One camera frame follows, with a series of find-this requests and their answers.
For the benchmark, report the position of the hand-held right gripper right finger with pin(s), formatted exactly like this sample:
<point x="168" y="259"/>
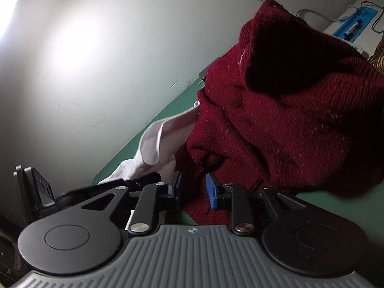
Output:
<point x="211" y="195"/>

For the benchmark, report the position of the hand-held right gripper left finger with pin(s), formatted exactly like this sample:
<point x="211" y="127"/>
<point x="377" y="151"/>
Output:
<point x="177" y="187"/>

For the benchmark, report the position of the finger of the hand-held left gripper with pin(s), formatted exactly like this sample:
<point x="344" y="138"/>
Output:
<point x="141" y="180"/>

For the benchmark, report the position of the white cloth garment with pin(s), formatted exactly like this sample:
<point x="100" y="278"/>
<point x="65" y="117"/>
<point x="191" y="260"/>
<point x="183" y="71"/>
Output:
<point x="156" y="144"/>

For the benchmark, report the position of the dark red knitted sweater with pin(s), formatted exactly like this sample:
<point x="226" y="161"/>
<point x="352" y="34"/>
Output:
<point x="285" y="126"/>

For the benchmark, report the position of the green table cloth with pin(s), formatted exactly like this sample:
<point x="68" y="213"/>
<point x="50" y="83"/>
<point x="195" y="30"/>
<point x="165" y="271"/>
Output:
<point x="168" y="108"/>

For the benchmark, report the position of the black clip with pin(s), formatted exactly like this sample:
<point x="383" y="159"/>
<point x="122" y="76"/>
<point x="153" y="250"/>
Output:
<point x="203" y="78"/>

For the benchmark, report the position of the white box with blue tray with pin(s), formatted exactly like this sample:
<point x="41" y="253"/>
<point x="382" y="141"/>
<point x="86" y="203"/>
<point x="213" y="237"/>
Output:
<point x="336" y="27"/>

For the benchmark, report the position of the yellow patterned cloth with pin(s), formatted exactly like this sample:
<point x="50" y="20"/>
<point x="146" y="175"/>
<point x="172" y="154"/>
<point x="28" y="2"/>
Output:
<point x="378" y="57"/>

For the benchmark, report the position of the blue marker pen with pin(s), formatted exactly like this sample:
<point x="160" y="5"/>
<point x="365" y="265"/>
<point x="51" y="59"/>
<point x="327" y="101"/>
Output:
<point x="352" y="29"/>

